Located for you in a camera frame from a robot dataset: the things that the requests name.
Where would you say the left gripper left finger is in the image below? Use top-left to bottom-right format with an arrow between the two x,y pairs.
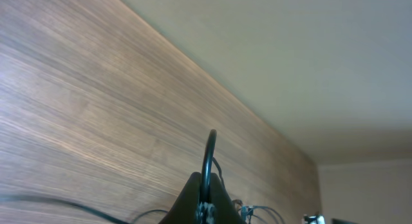
159,172 -> 201,224

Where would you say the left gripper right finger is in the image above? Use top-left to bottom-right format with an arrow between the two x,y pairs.
210,173 -> 245,224

